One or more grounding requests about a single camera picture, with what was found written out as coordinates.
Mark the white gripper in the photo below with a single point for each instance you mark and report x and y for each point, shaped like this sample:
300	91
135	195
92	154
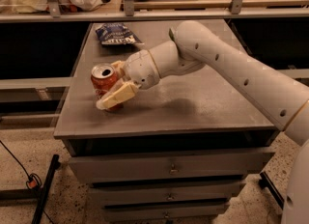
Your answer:
141	69

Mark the orange Coca-Cola can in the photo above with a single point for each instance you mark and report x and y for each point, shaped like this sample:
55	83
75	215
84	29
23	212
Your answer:
104	77

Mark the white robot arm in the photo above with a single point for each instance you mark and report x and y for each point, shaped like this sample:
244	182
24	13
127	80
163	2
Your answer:
284	101

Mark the blue chip bag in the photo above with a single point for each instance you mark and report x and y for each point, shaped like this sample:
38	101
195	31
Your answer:
116	34

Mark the green chip bag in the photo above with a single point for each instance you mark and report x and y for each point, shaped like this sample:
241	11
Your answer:
171	34

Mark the grey drawer cabinet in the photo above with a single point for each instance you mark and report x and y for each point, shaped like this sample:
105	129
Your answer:
195	112

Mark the top grey drawer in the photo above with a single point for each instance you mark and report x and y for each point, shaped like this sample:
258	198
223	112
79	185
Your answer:
171	165

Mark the grey drawer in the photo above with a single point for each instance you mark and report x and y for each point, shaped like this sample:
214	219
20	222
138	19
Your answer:
166	192
164	211
171	165

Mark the bottom grey drawer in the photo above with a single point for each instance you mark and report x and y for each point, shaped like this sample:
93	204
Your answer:
164	211

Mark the middle grey drawer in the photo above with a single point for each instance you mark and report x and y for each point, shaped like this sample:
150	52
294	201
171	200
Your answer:
166	192

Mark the black floor bar left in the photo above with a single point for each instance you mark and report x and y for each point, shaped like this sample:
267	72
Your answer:
54	165

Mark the black floor bar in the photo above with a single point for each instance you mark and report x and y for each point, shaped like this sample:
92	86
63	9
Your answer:
54	165
266	182

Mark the black floor bar right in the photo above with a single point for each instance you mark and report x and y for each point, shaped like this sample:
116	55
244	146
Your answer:
266	182

